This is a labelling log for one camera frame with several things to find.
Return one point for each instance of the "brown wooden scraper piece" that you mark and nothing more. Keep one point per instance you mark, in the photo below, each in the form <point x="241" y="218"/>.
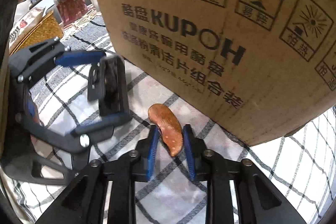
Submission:
<point x="169" y="126"/>

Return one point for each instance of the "black phone clamp mount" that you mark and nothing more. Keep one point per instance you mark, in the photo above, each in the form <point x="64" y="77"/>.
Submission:
<point x="107" y="86"/>

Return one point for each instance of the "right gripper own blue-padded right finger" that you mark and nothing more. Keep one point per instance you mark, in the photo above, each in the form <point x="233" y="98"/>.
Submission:
<point x="259" y="201"/>

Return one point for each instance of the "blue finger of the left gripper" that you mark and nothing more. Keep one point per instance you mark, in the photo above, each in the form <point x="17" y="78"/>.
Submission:
<point x="32" y="63"/>
<point x="80" y="138"/>

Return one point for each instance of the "yellow woven basket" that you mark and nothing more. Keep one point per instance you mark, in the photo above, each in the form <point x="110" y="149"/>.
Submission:
<point x="47" y="28"/>

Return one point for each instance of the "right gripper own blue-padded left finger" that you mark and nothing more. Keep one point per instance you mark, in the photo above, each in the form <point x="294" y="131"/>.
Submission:
<point x="83" y="200"/>

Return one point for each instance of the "patterned tissue box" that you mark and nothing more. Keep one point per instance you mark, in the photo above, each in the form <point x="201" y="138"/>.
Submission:
<point x="24" y="26"/>

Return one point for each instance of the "brown cardboard box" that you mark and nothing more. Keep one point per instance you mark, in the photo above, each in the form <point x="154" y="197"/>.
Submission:
<point x="260" y="68"/>

